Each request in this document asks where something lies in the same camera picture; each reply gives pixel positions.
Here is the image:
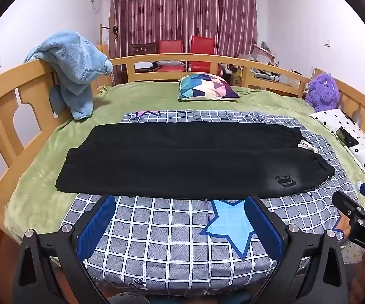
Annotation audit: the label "black pants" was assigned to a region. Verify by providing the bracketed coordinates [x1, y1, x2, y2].
[55, 124, 336, 201]

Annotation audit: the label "white flower print pillow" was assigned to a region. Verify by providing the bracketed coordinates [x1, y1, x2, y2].
[309, 109, 365, 173]

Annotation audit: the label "dark flat device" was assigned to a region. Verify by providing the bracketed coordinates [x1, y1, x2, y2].
[336, 127, 359, 148]

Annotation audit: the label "geometric patterned pillow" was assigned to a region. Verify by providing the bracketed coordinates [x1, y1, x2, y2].
[179, 74, 240, 101]

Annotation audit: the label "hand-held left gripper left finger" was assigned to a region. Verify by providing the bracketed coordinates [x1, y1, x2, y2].
[12, 193, 116, 304]

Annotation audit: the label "pile of cluttered boxes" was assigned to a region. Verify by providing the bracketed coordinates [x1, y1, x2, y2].
[219, 41, 301, 87]

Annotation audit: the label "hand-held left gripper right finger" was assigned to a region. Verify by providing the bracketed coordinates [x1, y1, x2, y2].
[245, 194, 351, 304]

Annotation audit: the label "wooden coat stand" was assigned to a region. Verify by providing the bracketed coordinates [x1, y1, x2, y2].
[99, 24, 120, 87]

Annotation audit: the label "purple plush toy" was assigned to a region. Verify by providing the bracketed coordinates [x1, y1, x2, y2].
[305, 73, 340, 113]

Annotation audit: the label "red chair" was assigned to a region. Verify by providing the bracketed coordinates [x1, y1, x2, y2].
[189, 35, 216, 72]
[158, 40, 185, 72]

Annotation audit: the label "dark wooden chair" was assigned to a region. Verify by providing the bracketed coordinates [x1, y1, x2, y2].
[130, 43, 158, 71]

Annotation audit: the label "green bed sheet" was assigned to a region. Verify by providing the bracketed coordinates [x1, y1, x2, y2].
[4, 81, 365, 238]

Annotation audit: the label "grey checked star blanket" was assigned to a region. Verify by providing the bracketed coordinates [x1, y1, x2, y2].
[51, 110, 363, 295]

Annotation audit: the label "light blue plush blanket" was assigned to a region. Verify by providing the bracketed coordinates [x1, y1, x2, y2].
[24, 31, 114, 121]

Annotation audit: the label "maroon striped curtain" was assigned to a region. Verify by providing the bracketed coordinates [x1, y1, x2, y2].
[109, 0, 259, 59]

